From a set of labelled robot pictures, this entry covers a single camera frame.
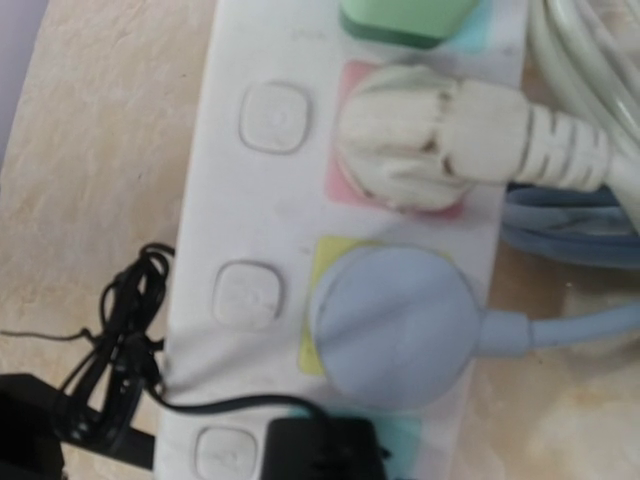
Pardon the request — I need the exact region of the white power strip blue USB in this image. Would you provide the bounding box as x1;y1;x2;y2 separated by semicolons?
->
152;0;531;480

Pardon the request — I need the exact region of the light green cube socket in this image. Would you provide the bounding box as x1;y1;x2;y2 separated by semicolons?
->
339;0;492;51

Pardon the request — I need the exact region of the black plug adapter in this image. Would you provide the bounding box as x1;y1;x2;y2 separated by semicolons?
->
0;242;394;480

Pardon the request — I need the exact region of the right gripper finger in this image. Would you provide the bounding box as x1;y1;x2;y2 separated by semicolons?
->
1;373;155;479

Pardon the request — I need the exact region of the white coiled cable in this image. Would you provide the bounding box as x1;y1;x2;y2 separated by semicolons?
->
337;0;640;236

